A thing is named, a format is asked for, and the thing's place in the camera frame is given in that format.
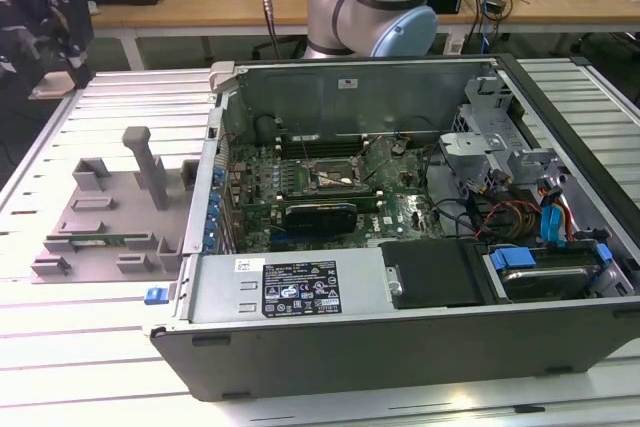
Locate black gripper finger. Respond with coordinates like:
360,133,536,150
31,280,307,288
66,50,93,90

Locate silver CPU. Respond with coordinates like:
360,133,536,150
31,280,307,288
30,73,77,101

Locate metal socket cover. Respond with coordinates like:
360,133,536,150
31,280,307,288
349,139,375,177

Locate CPU socket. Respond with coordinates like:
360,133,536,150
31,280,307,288
305,155,364,193

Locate grey plastic parts rack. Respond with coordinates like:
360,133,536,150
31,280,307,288
30,125,202,285

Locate green RAM stick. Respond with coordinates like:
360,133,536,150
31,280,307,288
64,231,152,249

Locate black round board cap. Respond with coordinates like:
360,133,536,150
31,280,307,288
253,114,280,146

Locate silver power supply with label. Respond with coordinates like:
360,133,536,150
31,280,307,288
188,245,390,324

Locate black graphics card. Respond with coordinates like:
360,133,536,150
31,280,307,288
283,200,359,237

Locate green motherboard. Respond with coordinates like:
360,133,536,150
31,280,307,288
222,135,452,254

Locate dark grey PC case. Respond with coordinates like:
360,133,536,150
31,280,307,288
149,52,640,403

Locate silver metal drive cage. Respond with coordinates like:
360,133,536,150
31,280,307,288
438,75,571,198

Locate black plastic drive cover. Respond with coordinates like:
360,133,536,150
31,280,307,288
378,239,497,309

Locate blue disk carrier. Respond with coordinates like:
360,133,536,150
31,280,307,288
489,241,614,298

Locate silver hard disk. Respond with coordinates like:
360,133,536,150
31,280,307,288
501,266,597,299

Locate wooden desk white frame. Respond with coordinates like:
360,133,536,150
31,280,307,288
87,0,640,72

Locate light grey case handle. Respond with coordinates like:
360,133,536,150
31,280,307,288
208,60,237,95

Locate black wire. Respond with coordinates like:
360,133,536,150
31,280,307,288
428,195,482,239

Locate yellow red wire bundle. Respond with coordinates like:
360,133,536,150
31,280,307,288
478,200,544,239

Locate blue flat data wire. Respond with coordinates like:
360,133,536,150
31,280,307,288
539,196,570,249

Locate red data wire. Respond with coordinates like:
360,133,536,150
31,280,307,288
558,200,577,244

